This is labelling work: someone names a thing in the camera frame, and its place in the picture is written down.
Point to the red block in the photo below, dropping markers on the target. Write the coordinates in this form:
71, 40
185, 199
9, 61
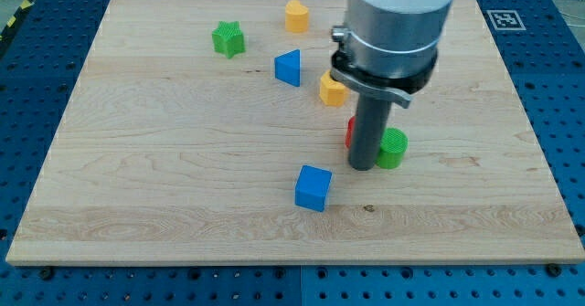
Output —
349, 131

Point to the yellow hexagon block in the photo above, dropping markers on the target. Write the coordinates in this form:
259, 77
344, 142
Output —
332, 92

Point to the black bolt right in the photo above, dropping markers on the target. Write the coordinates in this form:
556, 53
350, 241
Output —
553, 270

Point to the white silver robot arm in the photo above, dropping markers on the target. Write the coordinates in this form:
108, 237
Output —
387, 49

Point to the blue cube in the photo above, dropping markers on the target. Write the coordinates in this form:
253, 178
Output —
311, 188

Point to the blue triangle block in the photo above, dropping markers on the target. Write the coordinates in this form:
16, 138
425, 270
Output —
287, 67

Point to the black bolt left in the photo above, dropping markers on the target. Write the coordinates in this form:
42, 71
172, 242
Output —
46, 273

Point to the green star block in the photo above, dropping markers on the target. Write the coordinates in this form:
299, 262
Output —
228, 39

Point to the green cylinder block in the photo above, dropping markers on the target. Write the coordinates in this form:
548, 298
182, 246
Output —
393, 145

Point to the wooden board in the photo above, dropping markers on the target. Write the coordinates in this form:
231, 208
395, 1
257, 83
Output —
170, 154

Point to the black bolt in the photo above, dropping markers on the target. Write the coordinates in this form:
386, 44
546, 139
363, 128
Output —
553, 270
46, 273

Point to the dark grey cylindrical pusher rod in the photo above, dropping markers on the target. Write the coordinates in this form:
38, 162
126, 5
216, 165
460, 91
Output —
370, 123

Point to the yellow heart block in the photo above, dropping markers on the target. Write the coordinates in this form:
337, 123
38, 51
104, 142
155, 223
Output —
297, 17

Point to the white fiducial marker tag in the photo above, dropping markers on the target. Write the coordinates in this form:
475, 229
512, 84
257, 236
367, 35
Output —
505, 20

